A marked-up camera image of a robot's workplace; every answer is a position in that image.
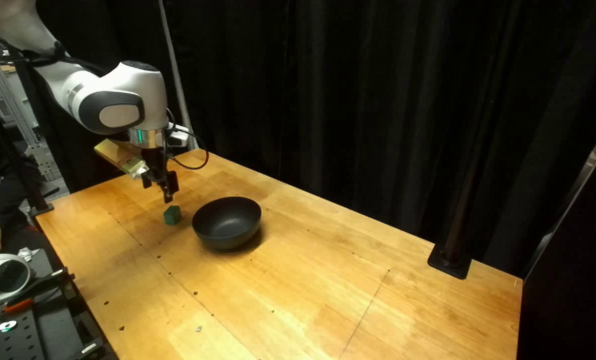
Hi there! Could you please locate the orange handled tool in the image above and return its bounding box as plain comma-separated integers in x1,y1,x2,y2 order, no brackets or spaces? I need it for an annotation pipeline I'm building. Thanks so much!
2,298,35,314

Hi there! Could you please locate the black stand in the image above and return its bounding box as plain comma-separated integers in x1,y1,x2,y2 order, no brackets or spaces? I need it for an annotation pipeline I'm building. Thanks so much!
25,159,56,217

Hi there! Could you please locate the aluminium frame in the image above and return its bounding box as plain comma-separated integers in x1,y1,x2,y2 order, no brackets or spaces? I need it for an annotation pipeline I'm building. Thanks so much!
0,54,62,184

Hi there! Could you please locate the black curtain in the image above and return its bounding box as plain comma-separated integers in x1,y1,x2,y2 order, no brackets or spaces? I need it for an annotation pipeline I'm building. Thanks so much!
15,0,596,279

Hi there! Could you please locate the silver metal frame bar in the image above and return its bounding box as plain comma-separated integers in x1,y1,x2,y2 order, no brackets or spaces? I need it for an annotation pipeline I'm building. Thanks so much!
522,106,596,277

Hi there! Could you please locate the black pole with base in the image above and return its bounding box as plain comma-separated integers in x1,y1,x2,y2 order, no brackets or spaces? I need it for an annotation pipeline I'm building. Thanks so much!
426,115,493,280

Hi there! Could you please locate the grey metal pole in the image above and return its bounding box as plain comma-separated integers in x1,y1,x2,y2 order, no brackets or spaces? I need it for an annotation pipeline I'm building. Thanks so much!
157,0,199,150

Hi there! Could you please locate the white hand controller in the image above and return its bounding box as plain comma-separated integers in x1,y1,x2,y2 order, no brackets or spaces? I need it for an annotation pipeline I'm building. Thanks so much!
0,253,33,304

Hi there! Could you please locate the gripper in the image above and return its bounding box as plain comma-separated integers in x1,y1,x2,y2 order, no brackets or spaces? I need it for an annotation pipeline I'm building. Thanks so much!
141,147,180,204

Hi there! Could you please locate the dark grey bowl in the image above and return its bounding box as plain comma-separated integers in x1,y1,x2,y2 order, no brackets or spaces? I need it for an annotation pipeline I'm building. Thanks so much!
192,196,263,252

